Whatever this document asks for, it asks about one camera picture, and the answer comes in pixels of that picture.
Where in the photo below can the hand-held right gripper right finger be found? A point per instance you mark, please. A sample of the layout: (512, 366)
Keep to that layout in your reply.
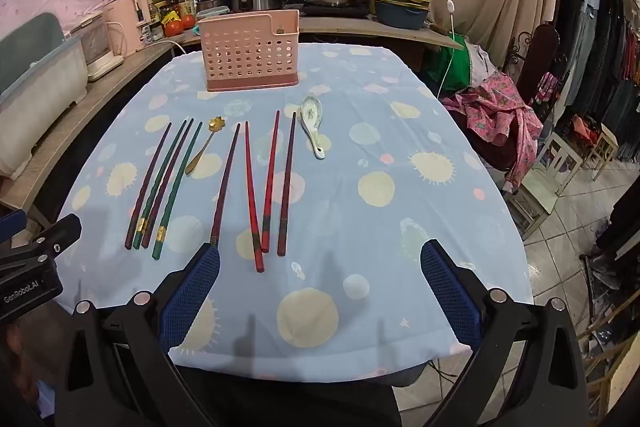
(450, 292)

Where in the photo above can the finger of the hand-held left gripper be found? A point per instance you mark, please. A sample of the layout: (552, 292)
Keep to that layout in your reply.
(57, 234)
(11, 224)

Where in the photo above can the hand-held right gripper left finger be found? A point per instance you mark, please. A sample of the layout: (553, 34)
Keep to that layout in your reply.
(192, 292)

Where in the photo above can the green chopstick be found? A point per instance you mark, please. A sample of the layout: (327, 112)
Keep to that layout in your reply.
(173, 207)
(167, 167)

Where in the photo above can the red chopstick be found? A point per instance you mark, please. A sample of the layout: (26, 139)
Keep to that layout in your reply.
(253, 207)
(271, 182)

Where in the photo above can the dark maroon chopstick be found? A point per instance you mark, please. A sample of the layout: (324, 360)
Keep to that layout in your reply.
(288, 182)
(150, 182)
(227, 182)
(178, 157)

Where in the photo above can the gold flower spoon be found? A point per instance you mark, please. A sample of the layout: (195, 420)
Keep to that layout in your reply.
(217, 123)

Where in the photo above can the white ceramic soup spoon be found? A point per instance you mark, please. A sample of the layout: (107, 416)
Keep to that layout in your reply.
(310, 112)

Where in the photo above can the pink perforated utensil basket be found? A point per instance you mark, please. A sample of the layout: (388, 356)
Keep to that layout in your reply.
(248, 49)

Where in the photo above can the light blue printed tablecloth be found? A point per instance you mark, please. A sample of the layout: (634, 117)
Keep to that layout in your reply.
(350, 217)

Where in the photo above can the translucent storage bin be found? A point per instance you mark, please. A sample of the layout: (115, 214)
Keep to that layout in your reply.
(40, 92)

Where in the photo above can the white wooden stool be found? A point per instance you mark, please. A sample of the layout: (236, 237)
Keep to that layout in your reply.
(545, 187)

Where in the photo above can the pink floral cloth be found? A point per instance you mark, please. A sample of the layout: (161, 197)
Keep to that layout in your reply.
(500, 117)

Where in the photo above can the teal perforated lid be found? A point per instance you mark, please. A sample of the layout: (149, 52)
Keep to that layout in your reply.
(30, 37)

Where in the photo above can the white countertop appliance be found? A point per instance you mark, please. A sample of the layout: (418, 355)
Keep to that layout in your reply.
(97, 47)

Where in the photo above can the green cloth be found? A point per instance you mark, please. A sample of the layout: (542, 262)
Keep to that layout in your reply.
(455, 69)

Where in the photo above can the pink electric kettle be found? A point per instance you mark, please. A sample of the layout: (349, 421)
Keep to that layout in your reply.
(125, 22)

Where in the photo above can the red tomato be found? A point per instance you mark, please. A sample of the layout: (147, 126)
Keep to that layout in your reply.
(187, 22)
(172, 27)

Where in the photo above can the dark wooden chair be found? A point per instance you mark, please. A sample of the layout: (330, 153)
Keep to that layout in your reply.
(542, 52)

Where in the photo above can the yellow sauce bottle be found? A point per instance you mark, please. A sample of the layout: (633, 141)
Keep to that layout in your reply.
(186, 3)

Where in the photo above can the blue baking dish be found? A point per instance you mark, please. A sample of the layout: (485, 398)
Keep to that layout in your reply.
(402, 16)

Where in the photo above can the row of hanging clothes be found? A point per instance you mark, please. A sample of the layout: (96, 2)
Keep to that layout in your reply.
(605, 47)

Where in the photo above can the black induction cooktop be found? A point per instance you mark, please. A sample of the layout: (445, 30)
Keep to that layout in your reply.
(335, 11)

